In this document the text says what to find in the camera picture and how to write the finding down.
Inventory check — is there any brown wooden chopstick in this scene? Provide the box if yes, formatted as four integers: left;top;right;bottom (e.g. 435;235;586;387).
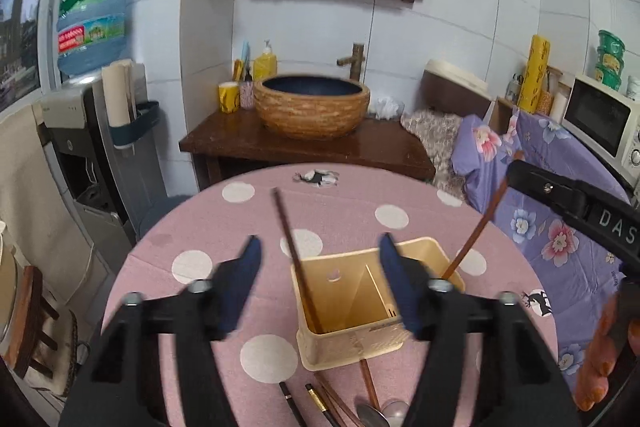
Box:
271;188;324;334
315;372;352;427
442;150;525;280
325;376;362;427

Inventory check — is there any beige lace cloth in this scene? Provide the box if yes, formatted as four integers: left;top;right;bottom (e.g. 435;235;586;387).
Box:
400;109;468;198

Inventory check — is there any brown appliance cream lid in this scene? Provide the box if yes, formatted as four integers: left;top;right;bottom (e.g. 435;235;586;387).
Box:
421;59;493;118

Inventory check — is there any white microwave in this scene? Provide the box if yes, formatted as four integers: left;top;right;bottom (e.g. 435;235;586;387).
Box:
562;73;640;180

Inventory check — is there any purple floral sheet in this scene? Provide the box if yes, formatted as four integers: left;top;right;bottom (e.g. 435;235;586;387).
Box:
450;107;636;378

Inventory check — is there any small clear bottle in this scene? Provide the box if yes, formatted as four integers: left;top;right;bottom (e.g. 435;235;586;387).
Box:
505;74;524;104

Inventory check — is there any grey water dispenser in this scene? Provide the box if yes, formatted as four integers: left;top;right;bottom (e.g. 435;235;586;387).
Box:
40;62;168;248

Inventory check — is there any bronze bamboo faucet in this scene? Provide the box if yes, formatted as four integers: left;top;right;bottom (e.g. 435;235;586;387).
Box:
336;43;368;82

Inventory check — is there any blue plastic tray holder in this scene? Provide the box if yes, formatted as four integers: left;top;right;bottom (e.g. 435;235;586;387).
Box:
109;101;161;149

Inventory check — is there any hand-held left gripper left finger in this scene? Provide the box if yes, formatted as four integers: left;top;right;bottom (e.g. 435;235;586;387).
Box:
60;234;263;427

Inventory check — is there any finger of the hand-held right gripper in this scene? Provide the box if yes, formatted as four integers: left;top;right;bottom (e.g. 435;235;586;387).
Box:
506;159;592;223

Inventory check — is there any window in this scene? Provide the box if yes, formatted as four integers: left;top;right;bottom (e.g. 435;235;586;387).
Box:
0;0;66;112

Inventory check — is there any black chopstick gold band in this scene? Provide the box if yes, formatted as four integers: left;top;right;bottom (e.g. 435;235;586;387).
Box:
305;383;341;427

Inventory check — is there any metal spoon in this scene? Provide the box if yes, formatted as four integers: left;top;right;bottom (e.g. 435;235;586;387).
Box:
356;403;390;427

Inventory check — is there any yellow patterned roll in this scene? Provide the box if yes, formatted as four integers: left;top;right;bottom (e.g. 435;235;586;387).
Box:
517;34;553;114

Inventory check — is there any woven brown sink basin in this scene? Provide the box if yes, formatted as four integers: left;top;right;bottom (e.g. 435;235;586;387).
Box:
253;74;372;142

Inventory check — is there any yellow soap dispenser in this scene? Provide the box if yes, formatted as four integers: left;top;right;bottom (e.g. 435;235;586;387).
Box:
253;39;278;82

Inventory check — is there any yellow mug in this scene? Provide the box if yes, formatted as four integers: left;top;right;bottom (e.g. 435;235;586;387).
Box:
218;82;243;114

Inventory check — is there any beige plastic utensil holder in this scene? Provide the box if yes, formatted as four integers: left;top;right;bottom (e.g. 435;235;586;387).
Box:
291;237;466;370

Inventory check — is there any wooden chair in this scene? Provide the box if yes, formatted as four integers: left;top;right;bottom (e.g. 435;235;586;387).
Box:
5;264;78;395

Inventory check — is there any grey round soup ladle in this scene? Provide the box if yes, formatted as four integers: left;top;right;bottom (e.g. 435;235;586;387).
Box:
382;400;412;427

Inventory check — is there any white mesh bath pouf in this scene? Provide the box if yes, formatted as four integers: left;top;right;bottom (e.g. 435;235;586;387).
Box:
374;96;406;120

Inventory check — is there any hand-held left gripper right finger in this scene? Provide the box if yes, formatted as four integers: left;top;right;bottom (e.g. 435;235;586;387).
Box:
377;232;583;427

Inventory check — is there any dark wooden vanity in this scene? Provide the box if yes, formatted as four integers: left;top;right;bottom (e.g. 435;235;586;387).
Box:
179;107;437;192

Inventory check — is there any beige cloth cover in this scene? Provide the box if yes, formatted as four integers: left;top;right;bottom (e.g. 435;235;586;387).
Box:
0;104;118;303

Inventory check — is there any blue water jug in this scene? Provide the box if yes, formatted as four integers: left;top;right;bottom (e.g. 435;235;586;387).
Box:
56;0;135;76

